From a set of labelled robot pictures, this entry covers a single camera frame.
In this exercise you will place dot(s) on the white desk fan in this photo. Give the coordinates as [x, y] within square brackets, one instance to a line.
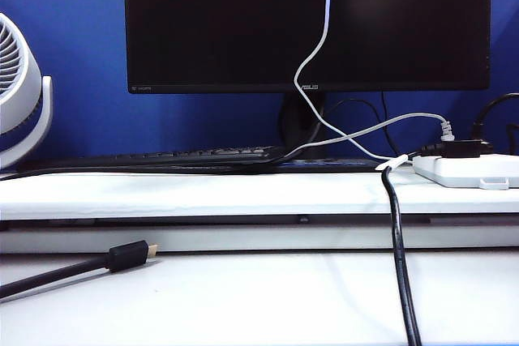
[16, 119]

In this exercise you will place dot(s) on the blue cubicle partition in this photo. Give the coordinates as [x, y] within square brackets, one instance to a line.
[81, 99]

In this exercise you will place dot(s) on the white power strip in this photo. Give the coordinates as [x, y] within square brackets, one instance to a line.
[458, 169]

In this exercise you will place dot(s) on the black ASUS computer monitor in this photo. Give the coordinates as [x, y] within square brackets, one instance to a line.
[223, 18]

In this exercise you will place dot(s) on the black monitor stand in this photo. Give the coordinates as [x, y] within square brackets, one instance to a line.
[300, 127]

